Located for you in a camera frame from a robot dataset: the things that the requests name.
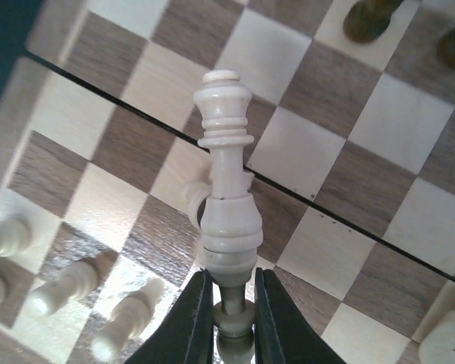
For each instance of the white queen chess piece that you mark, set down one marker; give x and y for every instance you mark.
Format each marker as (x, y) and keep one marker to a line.
(231, 225)

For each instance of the pile of white chess pieces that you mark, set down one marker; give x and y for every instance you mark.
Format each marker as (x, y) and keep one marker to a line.
(70, 298)

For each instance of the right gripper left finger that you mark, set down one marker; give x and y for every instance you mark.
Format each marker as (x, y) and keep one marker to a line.
(186, 333)

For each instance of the row of dark chess pieces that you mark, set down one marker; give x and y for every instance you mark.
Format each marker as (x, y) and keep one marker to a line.
(430, 36)

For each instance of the wooden chess board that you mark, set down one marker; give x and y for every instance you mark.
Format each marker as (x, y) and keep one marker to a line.
(98, 114)

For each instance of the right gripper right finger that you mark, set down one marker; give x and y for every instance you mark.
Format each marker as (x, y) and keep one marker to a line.
(282, 335)

